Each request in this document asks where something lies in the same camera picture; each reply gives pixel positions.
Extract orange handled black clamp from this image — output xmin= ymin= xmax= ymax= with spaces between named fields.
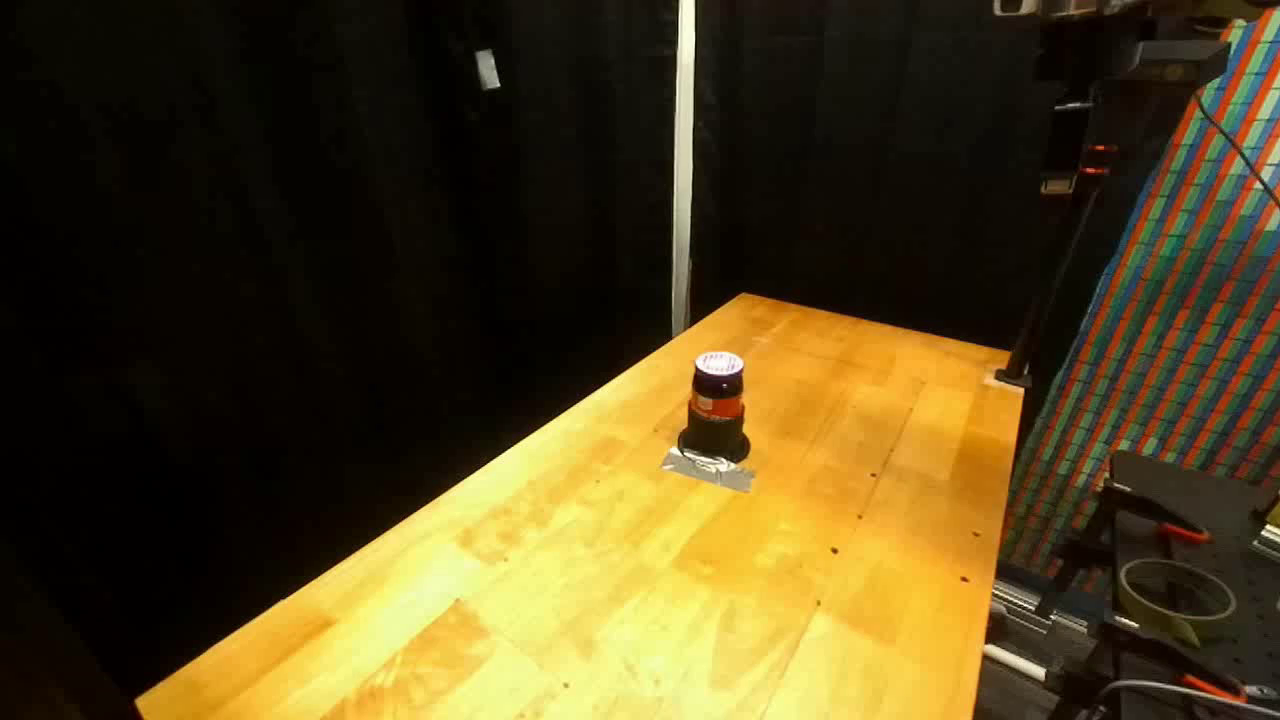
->
xmin=1104 ymin=480 xmax=1216 ymax=551

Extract aluminium rail profile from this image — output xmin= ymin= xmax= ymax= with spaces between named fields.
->
xmin=981 ymin=564 xmax=1089 ymax=687

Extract black curtain with tag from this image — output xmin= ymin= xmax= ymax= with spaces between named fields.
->
xmin=0 ymin=0 xmax=678 ymax=698

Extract dark bottle with white cap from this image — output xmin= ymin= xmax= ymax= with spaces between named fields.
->
xmin=683 ymin=348 xmax=750 ymax=452

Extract grey cable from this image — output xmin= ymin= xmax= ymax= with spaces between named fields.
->
xmin=1089 ymin=672 xmax=1280 ymax=720

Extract small grey mat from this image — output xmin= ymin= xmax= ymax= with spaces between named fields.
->
xmin=661 ymin=443 xmax=761 ymax=498

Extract thin black cable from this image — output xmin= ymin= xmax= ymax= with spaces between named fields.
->
xmin=1189 ymin=84 xmax=1280 ymax=207

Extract small grey curtain tag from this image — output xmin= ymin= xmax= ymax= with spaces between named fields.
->
xmin=473 ymin=43 xmax=506 ymax=95

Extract greenish masking tape roll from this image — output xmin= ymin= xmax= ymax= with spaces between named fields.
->
xmin=1110 ymin=551 xmax=1242 ymax=652

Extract black stand plate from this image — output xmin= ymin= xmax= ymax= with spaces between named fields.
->
xmin=1100 ymin=448 xmax=1280 ymax=633

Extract black tripod leg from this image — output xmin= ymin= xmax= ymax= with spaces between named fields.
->
xmin=999 ymin=77 xmax=1153 ymax=391

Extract multicolour striped cloth panel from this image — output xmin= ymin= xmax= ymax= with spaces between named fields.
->
xmin=1005 ymin=10 xmax=1280 ymax=581

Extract white vertical pole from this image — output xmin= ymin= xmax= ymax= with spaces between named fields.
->
xmin=669 ymin=0 xmax=701 ymax=340

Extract plain black curtain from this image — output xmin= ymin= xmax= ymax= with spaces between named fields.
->
xmin=690 ymin=0 xmax=1072 ymax=354

